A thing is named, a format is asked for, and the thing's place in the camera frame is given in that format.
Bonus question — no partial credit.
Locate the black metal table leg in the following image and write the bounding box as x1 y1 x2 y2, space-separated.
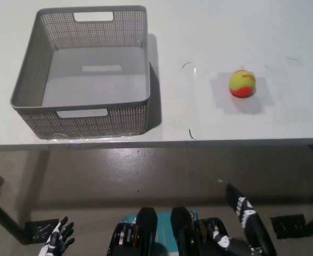
0 191 32 245

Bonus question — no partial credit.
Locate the grey perforated plastic basket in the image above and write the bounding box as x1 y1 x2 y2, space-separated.
10 5 151 140

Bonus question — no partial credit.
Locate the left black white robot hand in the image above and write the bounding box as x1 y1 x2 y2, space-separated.
38 216 75 256

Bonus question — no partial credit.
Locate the black floor plate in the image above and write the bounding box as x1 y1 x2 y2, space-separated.
270 214 313 239
25 219 60 244

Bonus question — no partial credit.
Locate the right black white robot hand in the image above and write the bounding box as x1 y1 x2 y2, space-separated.
212 183 278 256

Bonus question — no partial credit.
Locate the yellow orange tennis ball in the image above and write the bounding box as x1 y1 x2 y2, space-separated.
228 69 256 97

